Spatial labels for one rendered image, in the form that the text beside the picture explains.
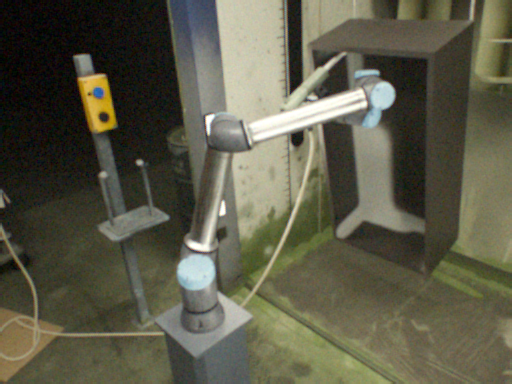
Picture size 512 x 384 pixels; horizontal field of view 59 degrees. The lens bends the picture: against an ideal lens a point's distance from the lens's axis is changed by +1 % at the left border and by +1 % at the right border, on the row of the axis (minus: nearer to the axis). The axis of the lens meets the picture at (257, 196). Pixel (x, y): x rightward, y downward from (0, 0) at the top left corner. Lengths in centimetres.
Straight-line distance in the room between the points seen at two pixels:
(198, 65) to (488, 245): 215
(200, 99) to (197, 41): 29
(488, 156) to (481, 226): 48
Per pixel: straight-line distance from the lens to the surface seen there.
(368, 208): 297
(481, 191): 335
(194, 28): 238
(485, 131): 345
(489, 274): 331
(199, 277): 178
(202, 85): 243
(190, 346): 188
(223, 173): 177
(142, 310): 295
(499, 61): 309
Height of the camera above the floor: 195
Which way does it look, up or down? 27 degrees down
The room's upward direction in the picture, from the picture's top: 4 degrees counter-clockwise
